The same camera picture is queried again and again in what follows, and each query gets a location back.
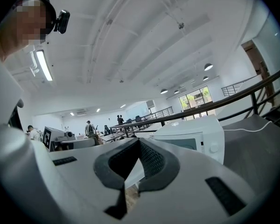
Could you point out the black straight metal railing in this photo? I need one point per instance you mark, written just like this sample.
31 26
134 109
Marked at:
233 87
158 113

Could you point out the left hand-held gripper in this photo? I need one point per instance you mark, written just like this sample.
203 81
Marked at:
53 136

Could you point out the dark table with white legs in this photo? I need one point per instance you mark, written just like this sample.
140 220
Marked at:
252 153

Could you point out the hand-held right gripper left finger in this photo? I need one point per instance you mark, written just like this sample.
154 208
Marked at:
79 190

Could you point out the large glass window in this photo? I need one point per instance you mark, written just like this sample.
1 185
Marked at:
196 98

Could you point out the ceiling tube light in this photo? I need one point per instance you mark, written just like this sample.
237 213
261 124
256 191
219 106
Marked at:
44 65

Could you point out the black curved metal railing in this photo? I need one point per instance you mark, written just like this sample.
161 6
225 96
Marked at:
247 91

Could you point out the person's head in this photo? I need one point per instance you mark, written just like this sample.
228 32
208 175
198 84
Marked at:
25 27

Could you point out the black head camera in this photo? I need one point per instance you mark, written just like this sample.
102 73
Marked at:
63 21

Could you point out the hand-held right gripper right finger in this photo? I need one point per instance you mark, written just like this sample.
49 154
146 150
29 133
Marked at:
189 195

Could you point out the white microwave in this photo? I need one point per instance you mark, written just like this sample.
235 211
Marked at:
196 127

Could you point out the brown wooden door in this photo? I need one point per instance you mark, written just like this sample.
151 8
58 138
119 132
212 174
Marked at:
259 64

